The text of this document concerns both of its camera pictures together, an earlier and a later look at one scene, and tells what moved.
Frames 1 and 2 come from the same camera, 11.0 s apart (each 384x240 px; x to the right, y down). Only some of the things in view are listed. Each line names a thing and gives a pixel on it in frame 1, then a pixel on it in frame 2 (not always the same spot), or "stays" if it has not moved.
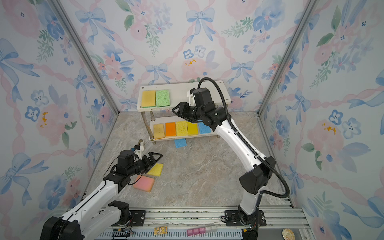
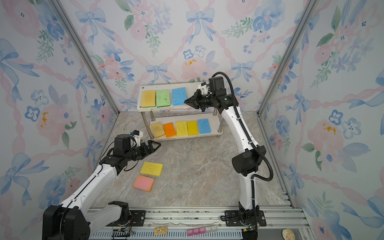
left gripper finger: [146, 163] -> [152, 146]
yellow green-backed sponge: [148, 99] stays
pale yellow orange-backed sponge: [159, 131] stays
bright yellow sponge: [192, 128] stays
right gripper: [183, 109] -> [194, 100]
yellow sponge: [156, 170] stays
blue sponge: [180, 143] -> [179, 96]
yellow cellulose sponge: [181, 128] stays
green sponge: [163, 98] stays
